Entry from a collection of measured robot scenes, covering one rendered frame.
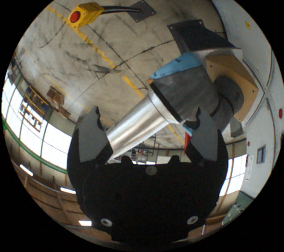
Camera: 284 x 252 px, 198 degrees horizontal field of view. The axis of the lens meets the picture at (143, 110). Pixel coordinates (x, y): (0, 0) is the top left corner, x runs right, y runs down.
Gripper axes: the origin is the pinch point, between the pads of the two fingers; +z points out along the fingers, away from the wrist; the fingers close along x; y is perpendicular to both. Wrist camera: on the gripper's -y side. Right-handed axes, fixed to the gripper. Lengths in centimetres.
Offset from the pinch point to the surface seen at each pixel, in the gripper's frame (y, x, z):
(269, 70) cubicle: -26, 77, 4
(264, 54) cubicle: -35, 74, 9
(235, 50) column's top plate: -18.9, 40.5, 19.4
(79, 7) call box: -26.9, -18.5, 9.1
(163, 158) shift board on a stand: 544, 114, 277
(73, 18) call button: -24.0, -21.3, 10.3
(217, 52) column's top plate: -13.4, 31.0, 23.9
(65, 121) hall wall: 359, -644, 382
